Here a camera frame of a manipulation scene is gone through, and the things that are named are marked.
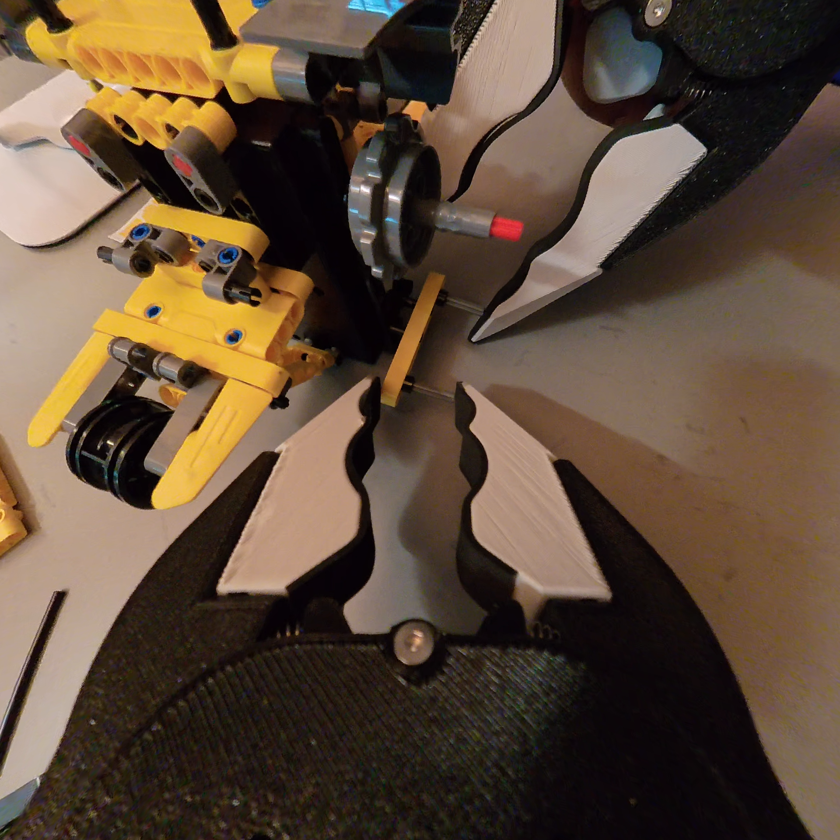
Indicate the thin black toy axle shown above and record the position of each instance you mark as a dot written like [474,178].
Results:
[29,663]

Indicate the small yellow toy piece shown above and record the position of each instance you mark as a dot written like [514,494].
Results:
[10,512]

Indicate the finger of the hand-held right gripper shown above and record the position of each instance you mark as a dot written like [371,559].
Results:
[630,190]
[505,59]

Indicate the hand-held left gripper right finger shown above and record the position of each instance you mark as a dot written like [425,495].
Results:
[538,518]

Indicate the printed instruction sheet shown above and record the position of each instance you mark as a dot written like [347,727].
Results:
[121,231]

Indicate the grey and black toy pin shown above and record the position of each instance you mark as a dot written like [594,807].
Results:
[463,304]
[430,390]

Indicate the yellow perforated toy beam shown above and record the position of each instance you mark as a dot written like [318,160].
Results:
[413,334]

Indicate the yellow and black toy model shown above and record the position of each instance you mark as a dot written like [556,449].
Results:
[197,59]

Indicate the white mat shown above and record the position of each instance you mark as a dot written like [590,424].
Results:
[39,197]

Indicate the person's right hand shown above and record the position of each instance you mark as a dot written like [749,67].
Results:
[574,92]

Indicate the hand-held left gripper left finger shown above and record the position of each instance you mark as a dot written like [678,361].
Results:
[295,518]

